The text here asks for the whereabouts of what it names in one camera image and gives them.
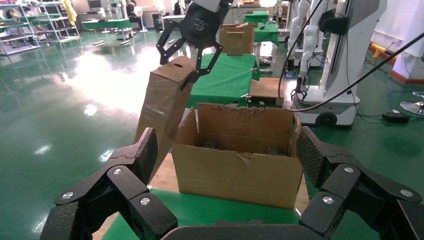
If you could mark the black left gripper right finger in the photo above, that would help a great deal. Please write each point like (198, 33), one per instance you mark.
(354, 195)

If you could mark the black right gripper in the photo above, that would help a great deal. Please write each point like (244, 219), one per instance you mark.
(202, 28)

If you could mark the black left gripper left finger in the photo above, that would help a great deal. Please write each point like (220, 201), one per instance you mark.
(99, 198)

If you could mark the small brown cardboard box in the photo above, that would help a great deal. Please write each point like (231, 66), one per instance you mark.
(162, 106)

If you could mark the open cardboard carton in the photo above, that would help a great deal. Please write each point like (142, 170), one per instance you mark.
(236, 43)
(232, 179)

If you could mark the white standing fan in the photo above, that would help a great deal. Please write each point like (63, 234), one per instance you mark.
(138, 11)

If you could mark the silver binder clip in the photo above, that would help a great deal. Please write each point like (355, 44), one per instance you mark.
(254, 69)
(246, 96)

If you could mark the green covered table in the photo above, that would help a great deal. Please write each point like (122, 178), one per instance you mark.
(268, 33)
(256, 16)
(106, 24)

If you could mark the black power adapter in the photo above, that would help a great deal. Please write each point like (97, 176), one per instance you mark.
(396, 117)

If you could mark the green tablecloth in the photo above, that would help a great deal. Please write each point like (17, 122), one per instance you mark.
(205, 212)

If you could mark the silver stool base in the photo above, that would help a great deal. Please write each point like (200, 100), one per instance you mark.
(414, 106)

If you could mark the yellow garment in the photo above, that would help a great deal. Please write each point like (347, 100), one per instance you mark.
(70, 11)

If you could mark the white shelf rack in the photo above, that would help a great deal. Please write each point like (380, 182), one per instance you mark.
(16, 38)
(63, 38)

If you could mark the white wheeled robot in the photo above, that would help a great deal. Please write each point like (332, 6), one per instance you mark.
(344, 66)

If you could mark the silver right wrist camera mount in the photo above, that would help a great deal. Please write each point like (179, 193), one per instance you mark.
(207, 4)

